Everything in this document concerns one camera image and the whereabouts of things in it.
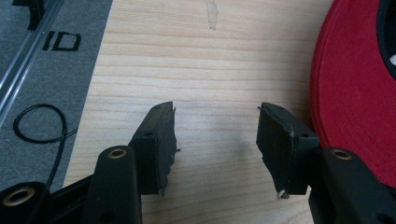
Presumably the black stand foot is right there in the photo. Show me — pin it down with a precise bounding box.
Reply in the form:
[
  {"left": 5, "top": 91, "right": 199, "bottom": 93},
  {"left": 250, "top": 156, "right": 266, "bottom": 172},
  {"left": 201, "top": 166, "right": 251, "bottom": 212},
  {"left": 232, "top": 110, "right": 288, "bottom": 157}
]
[{"left": 11, "top": 0, "right": 45, "bottom": 32}]

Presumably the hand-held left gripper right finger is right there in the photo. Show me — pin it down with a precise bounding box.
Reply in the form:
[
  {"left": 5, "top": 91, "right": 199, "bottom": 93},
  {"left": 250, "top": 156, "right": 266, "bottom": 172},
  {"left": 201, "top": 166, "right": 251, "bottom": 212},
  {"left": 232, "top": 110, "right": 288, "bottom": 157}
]
[{"left": 255, "top": 102, "right": 396, "bottom": 224}]

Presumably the black cable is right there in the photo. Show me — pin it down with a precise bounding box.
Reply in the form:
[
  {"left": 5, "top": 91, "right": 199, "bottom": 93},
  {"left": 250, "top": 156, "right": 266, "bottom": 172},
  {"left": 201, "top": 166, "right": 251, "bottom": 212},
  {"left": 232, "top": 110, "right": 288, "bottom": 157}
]
[{"left": 12, "top": 104, "right": 78, "bottom": 189}]

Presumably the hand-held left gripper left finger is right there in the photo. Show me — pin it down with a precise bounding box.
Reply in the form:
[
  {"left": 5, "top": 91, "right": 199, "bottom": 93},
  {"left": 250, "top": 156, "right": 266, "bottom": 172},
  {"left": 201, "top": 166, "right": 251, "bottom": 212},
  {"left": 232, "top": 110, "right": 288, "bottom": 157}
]
[{"left": 79, "top": 101, "right": 181, "bottom": 224}]

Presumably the metal rail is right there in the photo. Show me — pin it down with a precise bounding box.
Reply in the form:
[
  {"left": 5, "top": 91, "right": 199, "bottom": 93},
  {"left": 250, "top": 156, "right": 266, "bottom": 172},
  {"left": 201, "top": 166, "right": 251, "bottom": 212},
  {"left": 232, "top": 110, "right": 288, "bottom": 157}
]
[{"left": 0, "top": 0, "right": 65, "bottom": 125}]

